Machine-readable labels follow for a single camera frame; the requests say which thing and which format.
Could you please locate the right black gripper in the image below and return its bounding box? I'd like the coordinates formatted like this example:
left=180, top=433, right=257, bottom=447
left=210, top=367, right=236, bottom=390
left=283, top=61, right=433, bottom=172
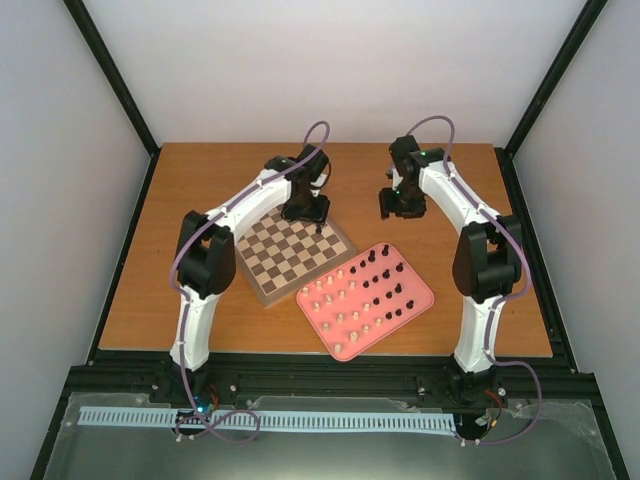
left=379, top=183, right=427, bottom=220

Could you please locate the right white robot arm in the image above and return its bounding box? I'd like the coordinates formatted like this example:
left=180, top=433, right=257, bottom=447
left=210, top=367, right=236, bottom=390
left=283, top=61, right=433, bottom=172
left=378, top=135, right=522, bottom=374

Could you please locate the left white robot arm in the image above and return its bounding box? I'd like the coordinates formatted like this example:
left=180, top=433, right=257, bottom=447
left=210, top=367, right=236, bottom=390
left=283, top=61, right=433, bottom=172
left=170, top=144, right=330, bottom=403

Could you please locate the wooden chess board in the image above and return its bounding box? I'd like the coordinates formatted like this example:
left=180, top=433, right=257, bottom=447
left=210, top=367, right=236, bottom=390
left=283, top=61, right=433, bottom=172
left=236, top=206, right=356, bottom=307

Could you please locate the pink plastic tray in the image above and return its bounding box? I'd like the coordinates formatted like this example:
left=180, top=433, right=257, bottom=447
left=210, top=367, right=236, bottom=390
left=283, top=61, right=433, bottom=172
left=296, top=243, right=435, bottom=362

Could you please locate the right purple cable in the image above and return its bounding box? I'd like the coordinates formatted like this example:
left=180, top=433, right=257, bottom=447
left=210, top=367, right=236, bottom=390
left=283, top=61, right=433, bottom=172
left=407, top=116, right=544, bottom=448

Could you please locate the black aluminium frame rail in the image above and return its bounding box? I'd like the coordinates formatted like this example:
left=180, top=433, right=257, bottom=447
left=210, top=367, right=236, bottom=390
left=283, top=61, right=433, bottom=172
left=69, top=352, right=599, bottom=406

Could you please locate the right black corner post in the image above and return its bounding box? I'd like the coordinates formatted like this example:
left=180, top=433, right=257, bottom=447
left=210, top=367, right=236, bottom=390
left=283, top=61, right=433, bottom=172
left=504, top=0, right=611, bottom=157

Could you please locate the black corner post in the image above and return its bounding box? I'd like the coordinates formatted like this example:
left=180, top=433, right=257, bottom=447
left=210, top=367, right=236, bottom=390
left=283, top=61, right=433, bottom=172
left=504, top=0, right=611, bottom=157
left=62, top=0, right=162, bottom=157

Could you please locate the left black corner post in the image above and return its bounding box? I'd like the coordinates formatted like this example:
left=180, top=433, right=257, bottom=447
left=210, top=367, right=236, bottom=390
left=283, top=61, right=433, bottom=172
left=62, top=0, right=162, bottom=157

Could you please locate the light blue cable duct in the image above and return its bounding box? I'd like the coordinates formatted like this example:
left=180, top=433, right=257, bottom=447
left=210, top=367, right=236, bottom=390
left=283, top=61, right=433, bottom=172
left=77, top=406, right=456, bottom=436

